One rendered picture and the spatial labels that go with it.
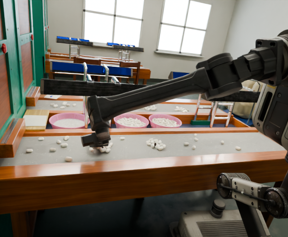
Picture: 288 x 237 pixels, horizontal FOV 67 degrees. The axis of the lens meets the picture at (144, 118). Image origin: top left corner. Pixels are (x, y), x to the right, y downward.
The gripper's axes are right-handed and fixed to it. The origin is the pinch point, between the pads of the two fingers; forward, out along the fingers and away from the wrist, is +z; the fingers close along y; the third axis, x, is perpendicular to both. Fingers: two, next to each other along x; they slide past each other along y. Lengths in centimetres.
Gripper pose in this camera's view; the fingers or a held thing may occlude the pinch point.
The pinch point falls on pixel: (96, 143)
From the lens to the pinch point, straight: 130.0
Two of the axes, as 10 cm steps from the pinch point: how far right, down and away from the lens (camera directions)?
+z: -3.3, 2.8, 9.0
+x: 0.8, 9.6, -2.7
